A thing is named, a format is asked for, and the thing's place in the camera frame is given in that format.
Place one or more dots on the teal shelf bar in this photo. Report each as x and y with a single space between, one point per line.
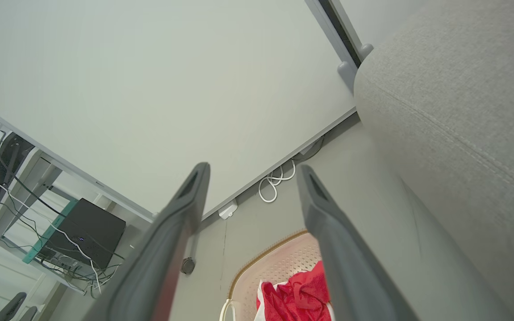
45 238

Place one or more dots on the grey office chair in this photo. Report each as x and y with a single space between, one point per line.
9 308

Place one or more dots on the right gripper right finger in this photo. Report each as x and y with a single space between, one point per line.
350 276

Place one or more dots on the red white striped garment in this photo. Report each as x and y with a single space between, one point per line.
259 308

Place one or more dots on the white metal desk frame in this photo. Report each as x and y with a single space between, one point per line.
38 174

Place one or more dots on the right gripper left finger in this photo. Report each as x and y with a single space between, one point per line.
150 267

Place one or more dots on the black computer box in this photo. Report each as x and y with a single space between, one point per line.
89 227

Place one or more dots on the round black floor stopper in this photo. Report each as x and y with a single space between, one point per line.
188 266

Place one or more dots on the white power adapter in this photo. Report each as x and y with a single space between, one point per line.
228 210

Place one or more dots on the red cloth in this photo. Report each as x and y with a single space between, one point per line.
301 298

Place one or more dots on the grey door frame rail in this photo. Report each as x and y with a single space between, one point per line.
335 26

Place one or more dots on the grey fabric sofa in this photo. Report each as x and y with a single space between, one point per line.
462 111

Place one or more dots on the black monitor stand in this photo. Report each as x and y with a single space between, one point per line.
9 156

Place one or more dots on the white perforated laundry basket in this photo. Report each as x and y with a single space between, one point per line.
283 263

